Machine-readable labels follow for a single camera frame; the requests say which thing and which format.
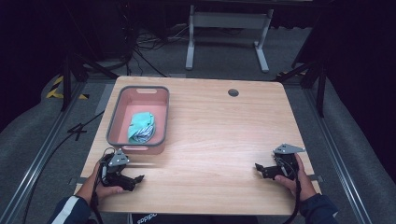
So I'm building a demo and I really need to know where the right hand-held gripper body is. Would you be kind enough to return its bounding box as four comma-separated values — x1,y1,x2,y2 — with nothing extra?
261,143,306,181

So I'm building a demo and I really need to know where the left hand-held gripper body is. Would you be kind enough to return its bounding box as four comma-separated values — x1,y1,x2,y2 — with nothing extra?
99,147,137,192

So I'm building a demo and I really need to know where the teal patterned cloth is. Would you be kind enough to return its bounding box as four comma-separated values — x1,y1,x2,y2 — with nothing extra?
126,111,156,145

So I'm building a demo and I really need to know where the pink plastic basket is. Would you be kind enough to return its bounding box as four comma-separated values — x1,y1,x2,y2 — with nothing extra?
106,85,170,155

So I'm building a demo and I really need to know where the person's left hand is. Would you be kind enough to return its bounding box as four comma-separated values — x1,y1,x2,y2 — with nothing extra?
76,161,125,204

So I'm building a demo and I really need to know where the person's right hand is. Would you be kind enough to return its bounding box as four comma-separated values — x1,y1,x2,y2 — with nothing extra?
274,153,318,203

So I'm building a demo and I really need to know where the black tripod stand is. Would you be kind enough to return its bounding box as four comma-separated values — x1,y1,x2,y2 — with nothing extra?
275,60,327,119
61,52,120,112

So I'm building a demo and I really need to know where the yellow black hazard tape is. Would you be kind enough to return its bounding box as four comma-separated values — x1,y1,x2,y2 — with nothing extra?
46,75,90,101

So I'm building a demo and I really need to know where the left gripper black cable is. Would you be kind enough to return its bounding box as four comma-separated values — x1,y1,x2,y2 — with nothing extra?
90,147,116,224

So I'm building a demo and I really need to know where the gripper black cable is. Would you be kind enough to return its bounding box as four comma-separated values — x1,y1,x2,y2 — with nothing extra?
276,157,303,224
90,147,116,224

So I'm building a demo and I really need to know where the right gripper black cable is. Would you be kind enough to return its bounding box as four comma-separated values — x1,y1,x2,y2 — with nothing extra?
276,157,303,224

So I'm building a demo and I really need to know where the aluminium floor rail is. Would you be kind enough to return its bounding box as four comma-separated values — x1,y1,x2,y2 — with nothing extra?
0,81,87,224
303,88,374,224

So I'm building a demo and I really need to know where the black floor cable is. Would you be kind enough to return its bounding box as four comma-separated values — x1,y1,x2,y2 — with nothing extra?
21,110,106,224

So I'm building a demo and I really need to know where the bundle of black cables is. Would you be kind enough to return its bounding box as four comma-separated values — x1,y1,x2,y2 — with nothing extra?
122,18,191,77

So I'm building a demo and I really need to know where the grey metal table frame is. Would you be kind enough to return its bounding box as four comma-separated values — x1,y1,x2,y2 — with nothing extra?
185,4,275,74

